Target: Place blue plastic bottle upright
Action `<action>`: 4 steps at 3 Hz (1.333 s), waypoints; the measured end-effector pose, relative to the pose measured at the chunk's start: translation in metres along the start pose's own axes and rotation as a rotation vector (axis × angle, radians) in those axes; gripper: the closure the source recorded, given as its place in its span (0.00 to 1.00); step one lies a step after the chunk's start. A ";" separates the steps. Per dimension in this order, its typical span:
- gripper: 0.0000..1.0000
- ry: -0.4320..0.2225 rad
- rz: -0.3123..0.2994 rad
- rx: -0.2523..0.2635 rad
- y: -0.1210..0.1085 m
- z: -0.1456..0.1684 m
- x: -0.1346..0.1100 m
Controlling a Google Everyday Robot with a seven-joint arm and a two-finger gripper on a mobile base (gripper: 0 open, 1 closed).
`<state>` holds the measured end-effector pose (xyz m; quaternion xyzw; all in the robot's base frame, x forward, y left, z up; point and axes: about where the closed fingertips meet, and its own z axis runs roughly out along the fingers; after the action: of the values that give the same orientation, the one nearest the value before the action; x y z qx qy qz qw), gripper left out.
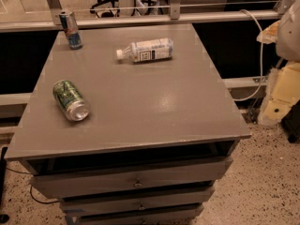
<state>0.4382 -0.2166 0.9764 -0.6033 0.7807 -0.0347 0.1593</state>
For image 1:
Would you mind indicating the top grey drawer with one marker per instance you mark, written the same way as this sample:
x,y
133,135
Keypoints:
x,y
129,178

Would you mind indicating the grey drawer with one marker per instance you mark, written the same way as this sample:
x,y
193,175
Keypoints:
x,y
149,216
138,200
129,178

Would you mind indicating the bottom grey drawer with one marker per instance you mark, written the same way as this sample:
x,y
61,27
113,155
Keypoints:
x,y
149,216

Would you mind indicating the green soda can lying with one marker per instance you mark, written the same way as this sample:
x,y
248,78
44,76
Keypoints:
x,y
71,101

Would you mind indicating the clear plastic water bottle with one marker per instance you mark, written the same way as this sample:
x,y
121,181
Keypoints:
x,y
146,51

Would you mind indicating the metal railing frame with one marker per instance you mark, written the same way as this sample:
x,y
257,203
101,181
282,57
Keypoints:
x,y
38,15

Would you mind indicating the middle grey drawer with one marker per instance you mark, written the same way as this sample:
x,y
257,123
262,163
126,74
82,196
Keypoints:
x,y
138,200

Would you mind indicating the grey drawer cabinet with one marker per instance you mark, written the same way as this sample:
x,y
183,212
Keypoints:
x,y
140,113

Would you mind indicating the blue silver energy drink can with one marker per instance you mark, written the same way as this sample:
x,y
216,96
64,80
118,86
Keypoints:
x,y
70,28

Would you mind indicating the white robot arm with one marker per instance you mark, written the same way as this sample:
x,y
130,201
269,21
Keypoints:
x,y
288,43

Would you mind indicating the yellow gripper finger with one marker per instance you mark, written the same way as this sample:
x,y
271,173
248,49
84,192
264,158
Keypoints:
x,y
270,34
282,92

